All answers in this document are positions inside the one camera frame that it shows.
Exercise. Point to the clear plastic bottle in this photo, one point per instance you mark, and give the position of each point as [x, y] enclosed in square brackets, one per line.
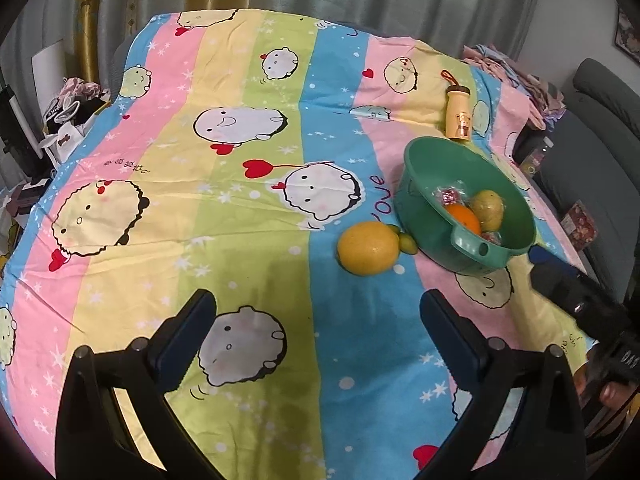
[532, 161]

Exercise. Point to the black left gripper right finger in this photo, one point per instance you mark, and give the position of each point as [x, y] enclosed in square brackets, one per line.
[546, 438]

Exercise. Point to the red patterned box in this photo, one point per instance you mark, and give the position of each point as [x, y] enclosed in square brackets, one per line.
[579, 226]

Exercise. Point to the white bags pile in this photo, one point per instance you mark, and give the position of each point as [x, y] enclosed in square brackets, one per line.
[69, 116]

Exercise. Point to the small yellow-green lime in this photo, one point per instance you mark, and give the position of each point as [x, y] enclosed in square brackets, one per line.
[407, 244]

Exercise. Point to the grey sofa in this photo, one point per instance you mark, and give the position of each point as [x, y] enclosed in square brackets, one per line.
[594, 160]

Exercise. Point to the orange fruit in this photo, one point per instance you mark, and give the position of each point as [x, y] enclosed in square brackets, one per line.
[465, 216]

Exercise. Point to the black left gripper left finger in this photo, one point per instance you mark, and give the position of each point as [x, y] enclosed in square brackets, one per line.
[92, 440]

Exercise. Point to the grey-green curtain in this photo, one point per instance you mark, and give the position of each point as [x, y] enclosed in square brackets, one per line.
[447, 25]

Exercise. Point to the yellow-green pear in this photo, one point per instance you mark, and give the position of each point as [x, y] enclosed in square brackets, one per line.
[488, 207]

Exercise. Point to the yellow bear thermos bottle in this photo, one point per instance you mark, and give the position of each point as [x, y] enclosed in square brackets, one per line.
[458, 120]

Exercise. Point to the plastic-wrapped red fruits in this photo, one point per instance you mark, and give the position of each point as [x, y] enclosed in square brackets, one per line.
[453, 195]

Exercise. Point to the colourful striped cartoon bedsheet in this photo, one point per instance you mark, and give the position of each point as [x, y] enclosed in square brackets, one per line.
[254, 140]

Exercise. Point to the large yellow lemon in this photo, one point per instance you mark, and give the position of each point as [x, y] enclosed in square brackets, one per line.
[368, 248]

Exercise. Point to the pile of folded clothes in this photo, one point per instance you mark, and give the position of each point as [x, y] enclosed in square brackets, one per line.
[546, 102]

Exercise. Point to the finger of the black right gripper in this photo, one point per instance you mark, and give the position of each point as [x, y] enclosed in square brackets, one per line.
[565, 286]
[545, 255]

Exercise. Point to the person's right hand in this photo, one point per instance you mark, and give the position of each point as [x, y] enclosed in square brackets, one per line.
[614, 398]

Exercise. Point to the green plastic basin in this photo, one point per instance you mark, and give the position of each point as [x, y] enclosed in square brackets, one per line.
[431, 163]

